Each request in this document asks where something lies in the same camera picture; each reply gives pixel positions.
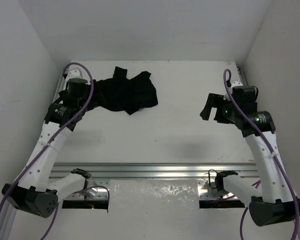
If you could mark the aluminium front rail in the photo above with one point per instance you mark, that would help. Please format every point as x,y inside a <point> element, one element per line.
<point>154,170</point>

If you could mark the aluminium rail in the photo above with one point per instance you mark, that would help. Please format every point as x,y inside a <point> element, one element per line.
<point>9,213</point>
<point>154,170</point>
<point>241,75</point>

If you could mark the aluminium right side rail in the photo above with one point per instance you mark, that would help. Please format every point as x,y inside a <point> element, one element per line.
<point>241,75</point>

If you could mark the black t shirt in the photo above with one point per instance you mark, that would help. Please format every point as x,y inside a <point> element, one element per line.
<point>122,94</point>

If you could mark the metal base plate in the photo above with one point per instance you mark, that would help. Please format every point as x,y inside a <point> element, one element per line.
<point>97,189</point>
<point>206,192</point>

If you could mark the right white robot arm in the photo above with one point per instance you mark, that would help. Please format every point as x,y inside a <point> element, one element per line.
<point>274,203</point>

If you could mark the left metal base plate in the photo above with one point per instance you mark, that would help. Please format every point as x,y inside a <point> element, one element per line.
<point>97,189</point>

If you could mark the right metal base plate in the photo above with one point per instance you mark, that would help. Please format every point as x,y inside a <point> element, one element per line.
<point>206,192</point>

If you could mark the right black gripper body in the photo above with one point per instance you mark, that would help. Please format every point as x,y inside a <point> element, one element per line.
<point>227,107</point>

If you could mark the aluminium left side rail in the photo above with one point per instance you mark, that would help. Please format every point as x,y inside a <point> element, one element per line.
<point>9,213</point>

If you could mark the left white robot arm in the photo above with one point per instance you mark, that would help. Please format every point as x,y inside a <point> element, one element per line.
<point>33,193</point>

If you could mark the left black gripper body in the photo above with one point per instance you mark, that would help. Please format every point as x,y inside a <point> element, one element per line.
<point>89,96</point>

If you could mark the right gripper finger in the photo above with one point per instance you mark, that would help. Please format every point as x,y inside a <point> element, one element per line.
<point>219,118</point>
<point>210,103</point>

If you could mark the white front cover panel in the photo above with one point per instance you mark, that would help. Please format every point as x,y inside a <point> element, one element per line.
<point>148,210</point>

